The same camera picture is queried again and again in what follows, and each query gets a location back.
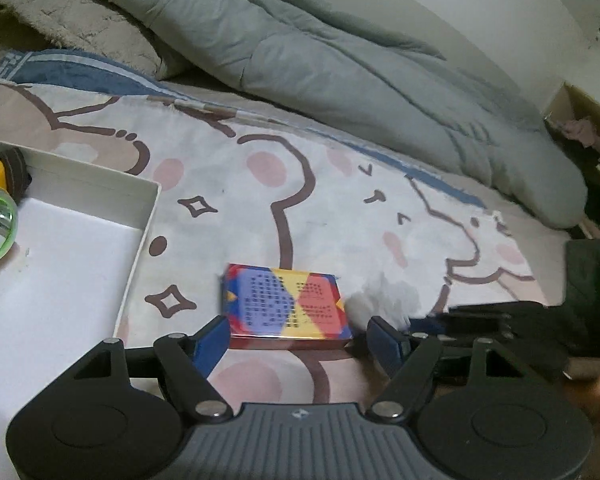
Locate colourful card box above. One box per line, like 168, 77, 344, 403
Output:
222, 263, 352, 350

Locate yellow headlamp with strap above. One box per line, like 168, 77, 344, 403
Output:
0, 148, 32, 260

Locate cartoon bear patterned cloth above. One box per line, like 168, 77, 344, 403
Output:
0, 49, 552, 406

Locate white shallow cardboard box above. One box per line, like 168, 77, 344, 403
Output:
0, 148, 160, 479

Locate pink clothes on shelf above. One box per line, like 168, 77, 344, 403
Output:
557, 117, 600, 153

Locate right wooden shelf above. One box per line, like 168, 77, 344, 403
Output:
544, 84, 600, 240

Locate grey quilted duvet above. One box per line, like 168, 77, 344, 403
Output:
106, 0, 588, 229

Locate beige fluffy pillow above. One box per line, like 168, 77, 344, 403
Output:
0, 0, 189, 80

